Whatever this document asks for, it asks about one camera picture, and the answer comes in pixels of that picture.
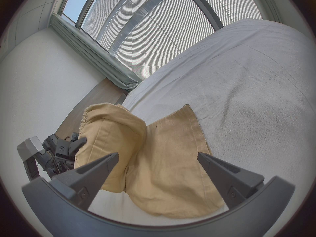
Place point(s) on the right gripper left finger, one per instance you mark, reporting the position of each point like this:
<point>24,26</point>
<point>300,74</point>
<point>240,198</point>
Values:
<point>98,171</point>

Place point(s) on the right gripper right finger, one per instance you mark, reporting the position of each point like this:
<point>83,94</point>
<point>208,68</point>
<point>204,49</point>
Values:
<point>222,176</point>

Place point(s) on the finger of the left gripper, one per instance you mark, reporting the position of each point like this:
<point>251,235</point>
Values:
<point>71,147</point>

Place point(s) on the tan shorts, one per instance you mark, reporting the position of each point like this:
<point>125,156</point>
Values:
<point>167,162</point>

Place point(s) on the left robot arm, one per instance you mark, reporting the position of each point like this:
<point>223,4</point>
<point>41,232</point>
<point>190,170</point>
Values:
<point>30,167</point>

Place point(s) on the bed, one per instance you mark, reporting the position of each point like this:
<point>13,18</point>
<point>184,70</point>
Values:
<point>246,83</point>

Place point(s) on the window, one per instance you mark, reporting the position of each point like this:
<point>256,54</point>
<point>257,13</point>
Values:
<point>160,33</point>

